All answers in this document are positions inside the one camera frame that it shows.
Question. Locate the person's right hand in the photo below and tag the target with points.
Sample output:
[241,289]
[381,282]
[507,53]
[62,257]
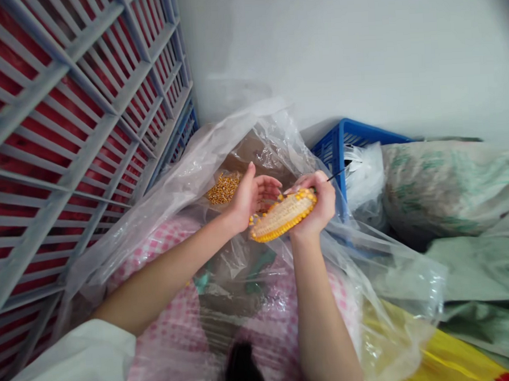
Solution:
[326,208]

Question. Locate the person's left hand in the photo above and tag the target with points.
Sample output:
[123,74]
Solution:
[244,208]

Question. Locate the person's right fingers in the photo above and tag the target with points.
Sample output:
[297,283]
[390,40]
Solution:
[305,182]

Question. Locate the thin dark pick tool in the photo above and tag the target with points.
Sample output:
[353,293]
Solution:
[337,175]

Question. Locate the partly shelled corn cob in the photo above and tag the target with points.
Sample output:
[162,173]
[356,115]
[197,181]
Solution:
[281,216]

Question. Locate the blue plastic crate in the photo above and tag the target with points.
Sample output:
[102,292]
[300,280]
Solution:
[333,152]
[186,132]

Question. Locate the white plastic bag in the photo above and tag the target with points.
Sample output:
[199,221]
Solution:
[367,176]

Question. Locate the brown cardboard box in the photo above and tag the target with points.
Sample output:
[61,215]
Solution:
[252,150]

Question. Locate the pile of yellow corn kernels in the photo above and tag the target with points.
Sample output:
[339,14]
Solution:
[223,188]

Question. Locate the large clear plastic bag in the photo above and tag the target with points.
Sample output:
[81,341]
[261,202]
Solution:
[185,168]

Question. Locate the white woven sack green print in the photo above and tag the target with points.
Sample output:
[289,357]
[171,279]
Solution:
[446,189]

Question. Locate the pale green woven sack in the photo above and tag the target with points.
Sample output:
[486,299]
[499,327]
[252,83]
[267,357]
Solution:
[485,280]

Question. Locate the yellow plastic bag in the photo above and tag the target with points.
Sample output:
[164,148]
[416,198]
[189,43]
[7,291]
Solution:
[451,359]

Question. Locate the stack of grey plastic crates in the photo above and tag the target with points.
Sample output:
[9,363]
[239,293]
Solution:
[63,123]

